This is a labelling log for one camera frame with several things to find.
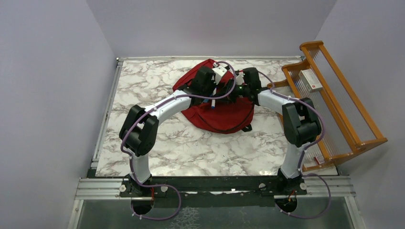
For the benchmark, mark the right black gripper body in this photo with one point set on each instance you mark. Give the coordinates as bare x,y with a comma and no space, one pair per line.
241,90

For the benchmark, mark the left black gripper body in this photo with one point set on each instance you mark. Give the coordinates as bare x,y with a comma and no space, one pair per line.
207,90

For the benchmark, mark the blue capped pen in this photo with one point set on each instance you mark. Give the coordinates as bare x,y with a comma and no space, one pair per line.
213,101

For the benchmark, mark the red backpack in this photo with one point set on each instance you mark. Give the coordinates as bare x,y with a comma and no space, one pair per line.
224,118

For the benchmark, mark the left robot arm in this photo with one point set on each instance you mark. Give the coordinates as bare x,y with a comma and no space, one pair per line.
139,131

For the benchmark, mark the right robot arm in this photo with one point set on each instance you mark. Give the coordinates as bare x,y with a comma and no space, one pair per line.
302,124

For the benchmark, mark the white red small box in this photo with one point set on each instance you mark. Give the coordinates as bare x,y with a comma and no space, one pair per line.
310,80

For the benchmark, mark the orange wooden rack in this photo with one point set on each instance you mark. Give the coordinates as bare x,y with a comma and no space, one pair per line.
350,130

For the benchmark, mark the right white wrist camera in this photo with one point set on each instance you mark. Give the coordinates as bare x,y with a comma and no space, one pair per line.
240,77

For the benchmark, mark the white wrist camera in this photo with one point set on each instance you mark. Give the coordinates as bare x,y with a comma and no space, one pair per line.
219,71
240,77

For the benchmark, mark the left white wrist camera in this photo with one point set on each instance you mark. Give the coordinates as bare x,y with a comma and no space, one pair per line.
219,71

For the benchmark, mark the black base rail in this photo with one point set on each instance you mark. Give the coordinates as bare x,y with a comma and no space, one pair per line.
198,192

